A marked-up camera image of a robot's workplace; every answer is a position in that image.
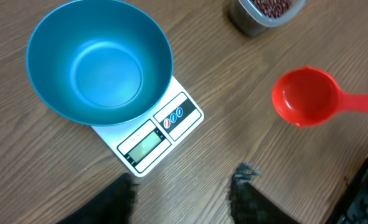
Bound red measuring scoop blue handle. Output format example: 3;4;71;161
271;66;368;127

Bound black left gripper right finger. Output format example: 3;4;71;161
228;162;298;224

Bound white digital kitchen scale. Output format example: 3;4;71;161
92;77;204;177

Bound red beans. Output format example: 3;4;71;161
252;0;293;18

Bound clear plastic container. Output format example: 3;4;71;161
229;0;306;37

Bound blue metal bowl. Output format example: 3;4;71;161
26;0;174;126

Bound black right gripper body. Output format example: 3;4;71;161
326;156;368;224

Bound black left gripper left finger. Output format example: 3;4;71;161
57;173;138;224

